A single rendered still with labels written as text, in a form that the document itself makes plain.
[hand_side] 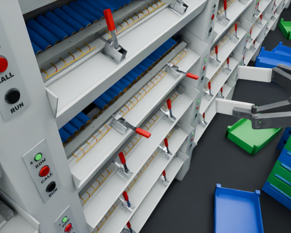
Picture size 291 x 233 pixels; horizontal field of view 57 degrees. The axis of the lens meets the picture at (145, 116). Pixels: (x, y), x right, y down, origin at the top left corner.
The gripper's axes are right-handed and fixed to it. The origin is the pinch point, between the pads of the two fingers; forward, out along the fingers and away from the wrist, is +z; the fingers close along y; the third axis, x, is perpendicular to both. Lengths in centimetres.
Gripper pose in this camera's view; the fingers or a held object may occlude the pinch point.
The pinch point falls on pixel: (233, 88)
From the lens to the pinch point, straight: 58.9
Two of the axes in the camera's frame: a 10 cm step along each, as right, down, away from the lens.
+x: -1.8, -8.0, -5.8
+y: 5.3, -5.7, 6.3
